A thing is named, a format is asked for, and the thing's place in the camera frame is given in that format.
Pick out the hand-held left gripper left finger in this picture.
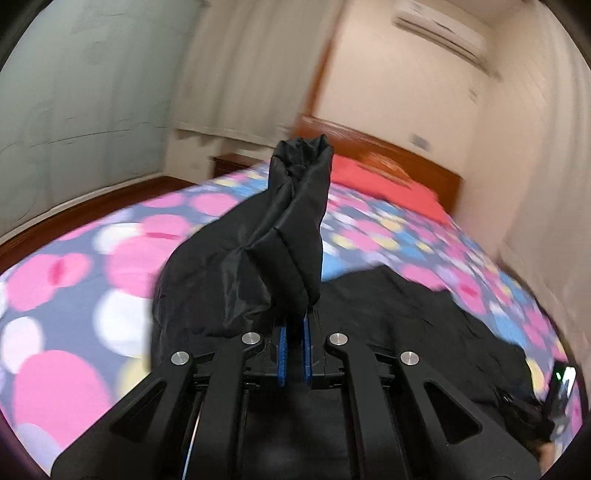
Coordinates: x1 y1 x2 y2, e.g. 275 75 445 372
51 328 290 480

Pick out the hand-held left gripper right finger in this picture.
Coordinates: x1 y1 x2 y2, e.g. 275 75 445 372
302 314 541 480

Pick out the black puffer jacket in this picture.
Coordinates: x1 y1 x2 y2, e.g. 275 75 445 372
150 134 557 480

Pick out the red pillow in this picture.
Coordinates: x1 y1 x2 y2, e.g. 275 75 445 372
330 154 446 217

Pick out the wooden nightstand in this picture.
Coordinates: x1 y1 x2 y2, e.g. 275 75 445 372
212 154 259 176

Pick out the wooden headboard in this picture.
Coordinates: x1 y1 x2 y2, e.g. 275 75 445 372
293 115 462 217

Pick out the dotted colourful bed sheet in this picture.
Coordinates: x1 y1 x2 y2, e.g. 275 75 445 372
0 164 583 476

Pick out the cream curtain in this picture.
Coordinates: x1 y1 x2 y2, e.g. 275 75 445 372
171 0 345 148

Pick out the white air conditioner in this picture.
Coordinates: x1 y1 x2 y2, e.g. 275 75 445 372
392 0 490 72

